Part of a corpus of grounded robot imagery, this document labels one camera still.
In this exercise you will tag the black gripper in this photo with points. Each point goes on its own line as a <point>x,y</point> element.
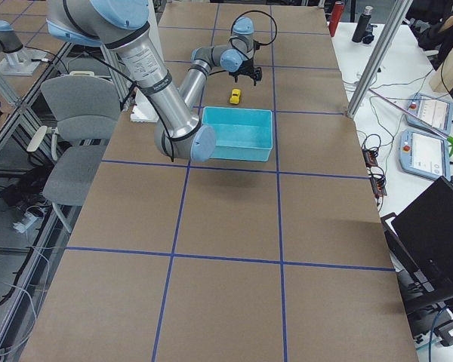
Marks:
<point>244,70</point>

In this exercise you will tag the yellow beetle toy car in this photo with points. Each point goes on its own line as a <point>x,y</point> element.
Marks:
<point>235,96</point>

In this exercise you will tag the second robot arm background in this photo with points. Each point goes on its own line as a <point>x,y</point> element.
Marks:
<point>18,61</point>

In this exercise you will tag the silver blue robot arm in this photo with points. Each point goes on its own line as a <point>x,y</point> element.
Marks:
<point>123,28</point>

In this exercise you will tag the light blue plastic bin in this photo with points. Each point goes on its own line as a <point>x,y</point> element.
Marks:
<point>241,134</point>

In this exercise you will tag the red water bottle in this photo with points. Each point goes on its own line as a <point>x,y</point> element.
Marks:
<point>336,13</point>

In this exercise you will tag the black water bottle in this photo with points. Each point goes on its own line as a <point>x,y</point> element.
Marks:
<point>362,24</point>

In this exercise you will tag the grey office chair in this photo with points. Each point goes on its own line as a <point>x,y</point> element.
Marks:
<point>86,108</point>

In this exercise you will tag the seated person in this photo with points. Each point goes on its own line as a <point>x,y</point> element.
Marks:
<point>439,36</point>

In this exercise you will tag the far teach pendant tablet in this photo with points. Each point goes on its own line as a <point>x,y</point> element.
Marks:
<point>429,112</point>

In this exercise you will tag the teach pendant tablet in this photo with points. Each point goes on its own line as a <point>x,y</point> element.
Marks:
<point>429,112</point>
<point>424,155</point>

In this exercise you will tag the near teach pendant tablet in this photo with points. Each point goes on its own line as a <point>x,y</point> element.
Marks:
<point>424,155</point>

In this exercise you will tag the metal rod with green clip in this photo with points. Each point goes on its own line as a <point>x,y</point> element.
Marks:
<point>435,131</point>

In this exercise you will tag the black laptop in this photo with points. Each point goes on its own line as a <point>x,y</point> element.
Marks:
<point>425,229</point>

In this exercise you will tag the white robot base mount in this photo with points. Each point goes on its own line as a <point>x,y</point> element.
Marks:
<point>143,110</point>

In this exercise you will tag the aluminium frame post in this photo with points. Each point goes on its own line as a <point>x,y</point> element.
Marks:
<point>394,20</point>

